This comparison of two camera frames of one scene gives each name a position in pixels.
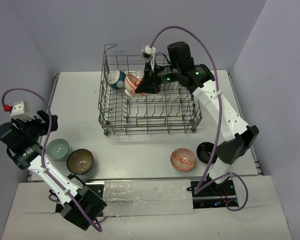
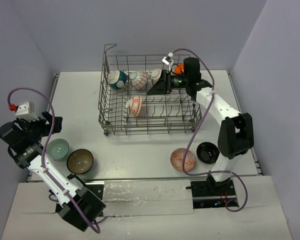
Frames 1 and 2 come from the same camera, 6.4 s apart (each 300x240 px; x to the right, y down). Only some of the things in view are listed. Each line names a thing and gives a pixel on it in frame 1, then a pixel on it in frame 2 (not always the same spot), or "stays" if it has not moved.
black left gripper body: (36, 122) stays
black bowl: (204, 152) stays
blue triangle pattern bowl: (116, 79) stays
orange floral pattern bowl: (131, 82) → (134, 104)
